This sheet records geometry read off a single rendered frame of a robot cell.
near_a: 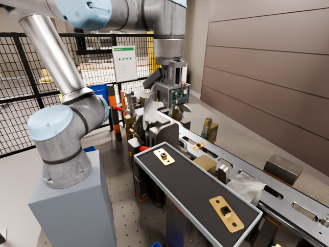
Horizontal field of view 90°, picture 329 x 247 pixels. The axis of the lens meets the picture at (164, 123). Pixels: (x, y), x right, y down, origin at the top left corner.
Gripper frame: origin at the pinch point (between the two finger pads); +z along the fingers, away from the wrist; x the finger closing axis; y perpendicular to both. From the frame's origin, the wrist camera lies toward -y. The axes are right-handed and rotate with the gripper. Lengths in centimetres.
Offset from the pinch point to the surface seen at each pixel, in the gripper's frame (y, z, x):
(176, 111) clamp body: -52, 26, 43
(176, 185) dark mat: 14.2, 11.7, -5.1
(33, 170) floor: -184, 128, -83
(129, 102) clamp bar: -55, 12, 9
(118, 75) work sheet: -113, 7, 21
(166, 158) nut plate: 3.3, 11.4, -1.2
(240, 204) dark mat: 27.4, 11.7, 4.7
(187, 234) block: 18.9, 29.7, -3.5
